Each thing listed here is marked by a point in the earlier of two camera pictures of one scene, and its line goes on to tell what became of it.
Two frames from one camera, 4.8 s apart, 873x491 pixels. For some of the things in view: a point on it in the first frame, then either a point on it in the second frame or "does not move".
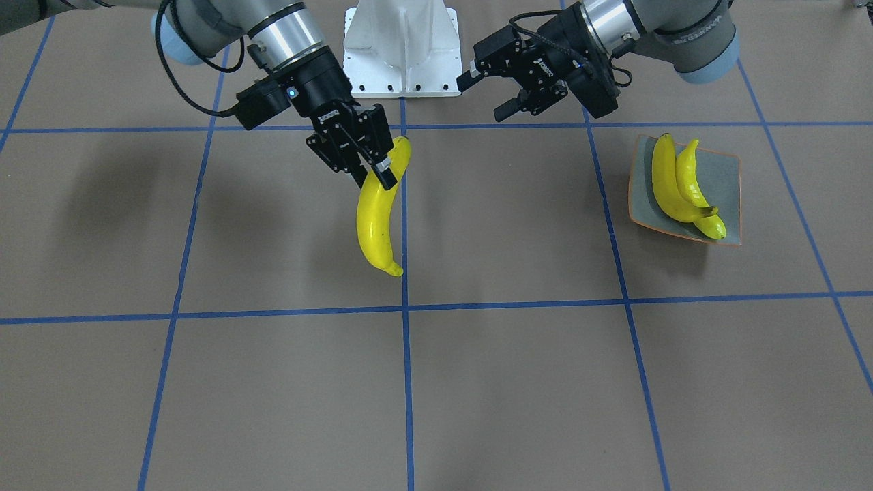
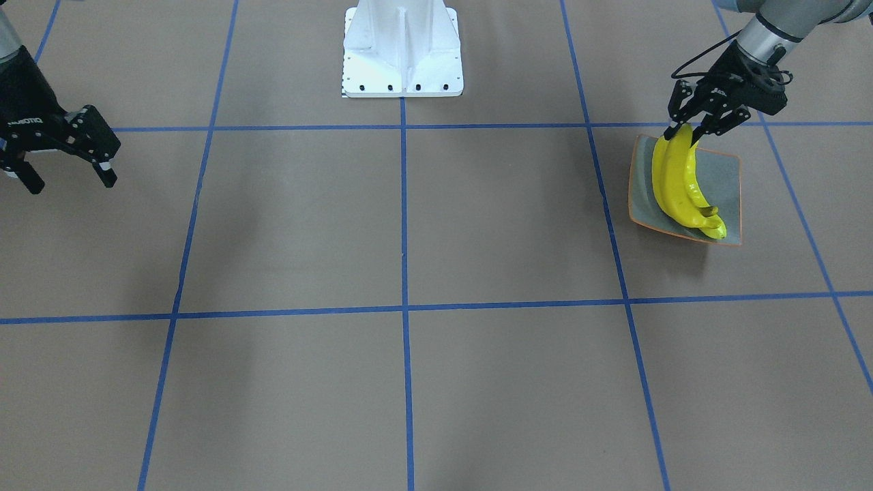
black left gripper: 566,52 → 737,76
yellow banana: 374,211 → 676,180
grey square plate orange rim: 720,175 does not move
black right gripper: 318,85 → 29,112
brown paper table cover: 184,305 does not move
